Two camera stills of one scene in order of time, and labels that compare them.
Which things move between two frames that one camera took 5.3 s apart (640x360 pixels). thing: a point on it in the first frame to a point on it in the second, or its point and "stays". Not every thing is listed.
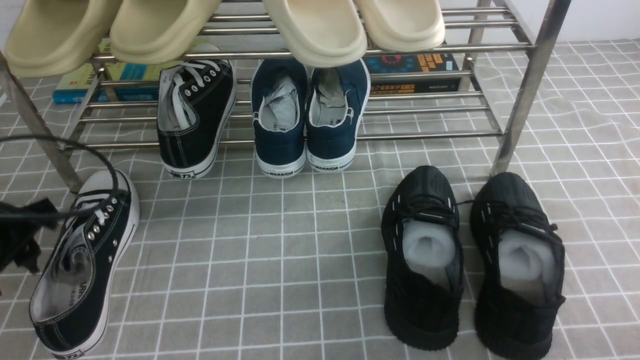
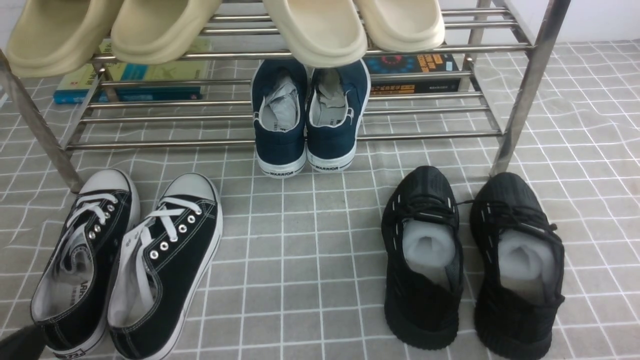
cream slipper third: [327, 33] stays
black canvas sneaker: [195, 101] to [164, 262]
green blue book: [107, 79] stays
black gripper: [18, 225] to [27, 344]
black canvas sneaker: [78, 283] stays
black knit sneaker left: [423, 273] stays
